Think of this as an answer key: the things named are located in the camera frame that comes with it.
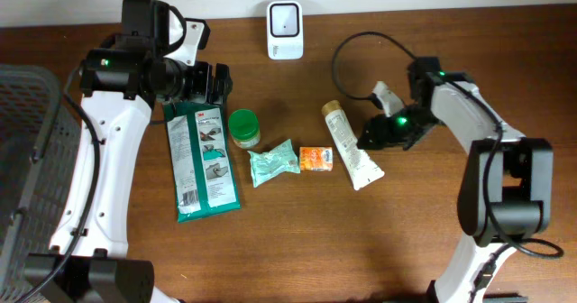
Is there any green lid jar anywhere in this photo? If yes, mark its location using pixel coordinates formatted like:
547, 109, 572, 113
228, 109, 261, 149

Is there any white cream tube gold cap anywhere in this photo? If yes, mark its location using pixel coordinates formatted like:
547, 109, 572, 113
321, 100, 385, 190

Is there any teal wipes pouch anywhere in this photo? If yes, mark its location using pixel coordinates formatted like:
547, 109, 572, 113
248, 139, 301, 188

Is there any orange tissue pack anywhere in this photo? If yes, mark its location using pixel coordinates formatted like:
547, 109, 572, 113
299, 147, 334, 171

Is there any green white 3M packet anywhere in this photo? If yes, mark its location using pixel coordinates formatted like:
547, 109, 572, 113
162, 103, 241, 224

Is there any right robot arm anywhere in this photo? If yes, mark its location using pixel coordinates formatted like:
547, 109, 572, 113
357, 57, 553, 302

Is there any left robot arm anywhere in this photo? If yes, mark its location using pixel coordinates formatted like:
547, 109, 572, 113
23, 0, 231, 302

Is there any white barcode scanner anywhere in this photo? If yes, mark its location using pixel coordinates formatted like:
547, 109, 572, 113
266, 1, 304, 60

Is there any grey plastic mesh basket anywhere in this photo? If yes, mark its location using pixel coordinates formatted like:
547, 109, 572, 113
1, 64, 80, 302

